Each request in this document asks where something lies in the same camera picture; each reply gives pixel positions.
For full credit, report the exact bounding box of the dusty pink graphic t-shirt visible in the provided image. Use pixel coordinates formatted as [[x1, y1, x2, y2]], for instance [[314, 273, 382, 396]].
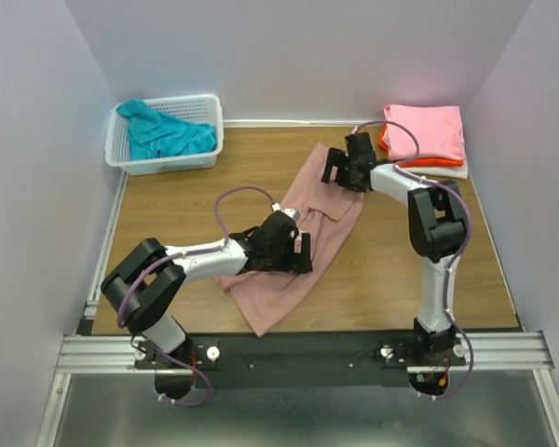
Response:
[[218, 142, 365, 338]]

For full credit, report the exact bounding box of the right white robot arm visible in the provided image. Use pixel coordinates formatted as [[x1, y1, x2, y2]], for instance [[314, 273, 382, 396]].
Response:
[[320, 132, 472, 365]]

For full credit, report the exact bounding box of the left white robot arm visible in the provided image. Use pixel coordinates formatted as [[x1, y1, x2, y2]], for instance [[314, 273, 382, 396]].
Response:
[[101, 209, 312, 368]]

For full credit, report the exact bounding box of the folded orange t-shirt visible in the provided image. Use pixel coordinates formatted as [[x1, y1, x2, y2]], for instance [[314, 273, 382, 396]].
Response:
[[377, 125, 464, 168]]

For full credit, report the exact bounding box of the folded light pink t-shirt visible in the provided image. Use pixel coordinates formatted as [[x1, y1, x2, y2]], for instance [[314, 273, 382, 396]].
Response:
[[384, 104, 466, 163]]

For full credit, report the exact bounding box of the folded white t-shirt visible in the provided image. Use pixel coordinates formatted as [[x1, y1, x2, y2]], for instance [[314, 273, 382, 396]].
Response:
[[401, 163, 469, 180]]

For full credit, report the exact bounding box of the teal t-shirt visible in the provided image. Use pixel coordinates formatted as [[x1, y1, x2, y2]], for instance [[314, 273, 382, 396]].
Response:
[[116, 100, 217, 161]]

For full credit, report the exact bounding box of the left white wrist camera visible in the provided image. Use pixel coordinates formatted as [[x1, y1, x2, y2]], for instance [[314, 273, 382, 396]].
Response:
[[271, 203, 301, 223]]

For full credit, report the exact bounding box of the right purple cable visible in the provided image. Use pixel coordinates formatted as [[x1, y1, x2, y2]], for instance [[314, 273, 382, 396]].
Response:
[[353, 119, 475, 401]]

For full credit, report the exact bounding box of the purple cable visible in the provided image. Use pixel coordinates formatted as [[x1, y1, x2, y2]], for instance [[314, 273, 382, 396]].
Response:
[[353, 119, 475, 401], [116, 184, 283, 407]]

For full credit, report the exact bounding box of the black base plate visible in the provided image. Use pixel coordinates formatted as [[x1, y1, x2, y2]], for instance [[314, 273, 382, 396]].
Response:
[[134, 330, 467, 400]]

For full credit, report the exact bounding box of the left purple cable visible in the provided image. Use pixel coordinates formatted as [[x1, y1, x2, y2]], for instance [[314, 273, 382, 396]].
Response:
[[116, 184, 283, 407]]

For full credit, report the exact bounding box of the aluminium frame rail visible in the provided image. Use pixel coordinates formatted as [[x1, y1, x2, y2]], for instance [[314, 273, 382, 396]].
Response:
[[34, 176, 559, 447]]

